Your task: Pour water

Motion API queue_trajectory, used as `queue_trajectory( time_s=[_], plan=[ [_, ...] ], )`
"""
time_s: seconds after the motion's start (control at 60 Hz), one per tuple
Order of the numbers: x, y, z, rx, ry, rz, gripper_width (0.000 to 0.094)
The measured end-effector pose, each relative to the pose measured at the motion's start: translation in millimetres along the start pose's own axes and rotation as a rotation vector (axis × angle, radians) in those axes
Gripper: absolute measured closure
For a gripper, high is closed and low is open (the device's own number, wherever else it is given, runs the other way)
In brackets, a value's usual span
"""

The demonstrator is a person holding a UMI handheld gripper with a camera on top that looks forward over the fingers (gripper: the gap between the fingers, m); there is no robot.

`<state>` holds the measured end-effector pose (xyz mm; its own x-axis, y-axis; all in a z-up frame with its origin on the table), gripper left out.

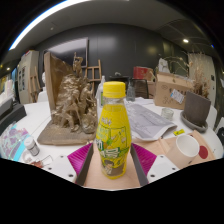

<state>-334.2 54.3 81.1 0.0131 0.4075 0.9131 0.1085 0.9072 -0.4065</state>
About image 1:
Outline dark glass bottle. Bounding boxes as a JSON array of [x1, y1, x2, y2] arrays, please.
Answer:
[[125, 80, 137, 102]]

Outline flat round red coaster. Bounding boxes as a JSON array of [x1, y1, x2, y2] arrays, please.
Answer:
[[198, 145, 210, 160]]

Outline purple printed book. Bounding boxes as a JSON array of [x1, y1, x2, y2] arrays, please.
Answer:
[[0, 121, 31, 161]]

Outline wooden easel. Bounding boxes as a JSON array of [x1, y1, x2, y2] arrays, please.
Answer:
[[29, 66, 42, 103], [84, 59, 103, 84]]

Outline bronze figure sculpture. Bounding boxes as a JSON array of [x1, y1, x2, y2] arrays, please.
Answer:
[[37, 51, 99, 146]]

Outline clear bottle with green label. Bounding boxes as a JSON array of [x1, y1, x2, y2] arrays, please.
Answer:
[[96, 75, 106, 108]]

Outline white chair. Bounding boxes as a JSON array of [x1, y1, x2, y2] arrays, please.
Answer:
[[205, 104, 218, 131], [36, 90, 49, 103], [215, 116, 224, 141]]

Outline small glass jar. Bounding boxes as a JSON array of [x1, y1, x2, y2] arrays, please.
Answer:
[[160, 107, 175, 122]]

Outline brown cardboard box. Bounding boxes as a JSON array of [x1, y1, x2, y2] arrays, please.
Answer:
[[153, 72, 194, 111]]

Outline grey newspaper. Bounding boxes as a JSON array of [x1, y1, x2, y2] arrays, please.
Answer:
[[124, 100, 178, 141]]

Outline white cabinet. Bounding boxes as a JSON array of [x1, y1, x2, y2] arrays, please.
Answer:
[[17, 49, 40, 105]]

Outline black box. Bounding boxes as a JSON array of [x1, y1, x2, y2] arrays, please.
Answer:
[[0, 98, 28, 134]]

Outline black backpack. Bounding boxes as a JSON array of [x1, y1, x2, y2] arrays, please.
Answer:
[[217, 128, 224, 144]]

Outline small white-lidded paint jar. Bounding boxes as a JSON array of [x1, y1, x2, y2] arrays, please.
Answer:
[[23, 135, 41, 157]]

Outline black wall television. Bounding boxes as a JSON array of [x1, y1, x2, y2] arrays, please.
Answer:
[[46, 37, 90, 69]]

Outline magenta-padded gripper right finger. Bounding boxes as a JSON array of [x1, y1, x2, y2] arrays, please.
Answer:
[[129, 142, 181, 187]]

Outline long ceiling light strip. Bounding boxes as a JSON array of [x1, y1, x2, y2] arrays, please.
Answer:
[[9, 0, 129, 51]]

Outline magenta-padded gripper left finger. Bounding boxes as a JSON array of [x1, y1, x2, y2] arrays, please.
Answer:
[[45, 142, 95, 187]]

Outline yellow marker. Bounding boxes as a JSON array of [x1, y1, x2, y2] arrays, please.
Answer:
[[173, 128, 186, 137]]

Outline light plywood board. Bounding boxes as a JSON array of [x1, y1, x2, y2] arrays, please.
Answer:
[[82, 129, 224, 191]]

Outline white mug with brown handle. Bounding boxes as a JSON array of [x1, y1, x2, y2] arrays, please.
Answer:
[[165, 133, 201, 166]]

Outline grey plant saucer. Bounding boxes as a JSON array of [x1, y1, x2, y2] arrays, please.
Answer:
[[179, 110, 209, 134]]

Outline yellow drink bottle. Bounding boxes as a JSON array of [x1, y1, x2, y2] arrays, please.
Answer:
[[95, 80, 133, 180]]

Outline red box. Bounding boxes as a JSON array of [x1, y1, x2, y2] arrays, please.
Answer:
[[133, 65, 155, 81]]

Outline dry plant in grey pot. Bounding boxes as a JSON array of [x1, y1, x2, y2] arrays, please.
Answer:
[[182, 53, 213, 128]]

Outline round ceiling spotlights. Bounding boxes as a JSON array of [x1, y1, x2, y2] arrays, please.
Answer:
[[182, 38, 214, 48]]

